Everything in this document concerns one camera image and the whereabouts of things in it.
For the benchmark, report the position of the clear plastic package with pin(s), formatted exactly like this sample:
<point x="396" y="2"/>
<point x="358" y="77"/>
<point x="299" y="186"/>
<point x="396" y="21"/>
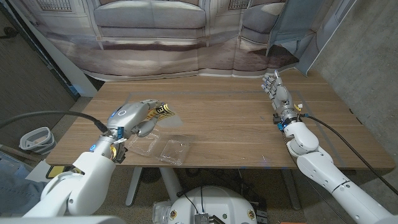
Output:
<point x="160" y="211"/>

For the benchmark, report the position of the grey collapsible bucket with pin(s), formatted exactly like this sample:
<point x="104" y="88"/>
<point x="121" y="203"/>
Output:
<point x="37" y="141"/>

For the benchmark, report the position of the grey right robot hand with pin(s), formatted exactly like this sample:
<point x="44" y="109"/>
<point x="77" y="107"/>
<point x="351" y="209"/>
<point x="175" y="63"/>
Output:
<point x="283" y="99"/>

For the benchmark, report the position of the blue plastic storage bin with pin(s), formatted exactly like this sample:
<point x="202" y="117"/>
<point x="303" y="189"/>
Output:
<point x="9" y="163"/>

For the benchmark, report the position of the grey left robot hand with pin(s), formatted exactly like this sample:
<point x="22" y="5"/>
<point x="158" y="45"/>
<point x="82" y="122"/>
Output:
<point x="130" y="116"/>

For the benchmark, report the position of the black round fan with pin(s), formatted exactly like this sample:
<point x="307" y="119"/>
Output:
<point x="150" y="175"/>

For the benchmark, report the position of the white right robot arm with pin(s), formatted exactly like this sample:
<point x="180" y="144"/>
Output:
<point x="329" y="177"/>

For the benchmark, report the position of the yellow new driver bumper sticker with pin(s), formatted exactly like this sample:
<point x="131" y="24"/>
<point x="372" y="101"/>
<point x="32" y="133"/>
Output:
<point x="161" y="111"/>

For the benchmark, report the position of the white robot torso dome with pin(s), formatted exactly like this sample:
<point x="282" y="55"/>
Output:
<point x="214" y="202"/>

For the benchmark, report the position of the white slanted post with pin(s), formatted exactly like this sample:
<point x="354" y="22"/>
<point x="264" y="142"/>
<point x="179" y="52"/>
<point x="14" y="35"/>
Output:
<point x="63" y="63"/>

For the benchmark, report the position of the yellow black floor object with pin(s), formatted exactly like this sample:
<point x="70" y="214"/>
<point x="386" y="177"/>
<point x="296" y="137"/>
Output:
<point x="57" y="171"/>

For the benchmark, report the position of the clear plastic clamshell container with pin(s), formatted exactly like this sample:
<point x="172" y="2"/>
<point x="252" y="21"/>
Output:
<point x="174" y="151"/>

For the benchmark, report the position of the person's leg in jeans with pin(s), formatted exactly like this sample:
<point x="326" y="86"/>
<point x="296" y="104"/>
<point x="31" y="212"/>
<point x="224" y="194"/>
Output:
<point x="18" y="193"/>

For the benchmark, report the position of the white table leg frame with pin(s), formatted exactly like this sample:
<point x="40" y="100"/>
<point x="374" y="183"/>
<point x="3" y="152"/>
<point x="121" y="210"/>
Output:
<point x="169" y="183"/>

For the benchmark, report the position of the printed sofa backdrop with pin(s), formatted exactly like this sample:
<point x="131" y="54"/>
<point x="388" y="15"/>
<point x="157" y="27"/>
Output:
<point x="149" y="53"/>

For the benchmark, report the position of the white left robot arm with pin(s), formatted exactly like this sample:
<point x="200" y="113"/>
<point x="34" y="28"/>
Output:
<point x="84" y="183"/>

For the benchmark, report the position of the grey table leg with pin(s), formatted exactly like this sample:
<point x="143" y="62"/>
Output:
<point x="290" y="189"/>

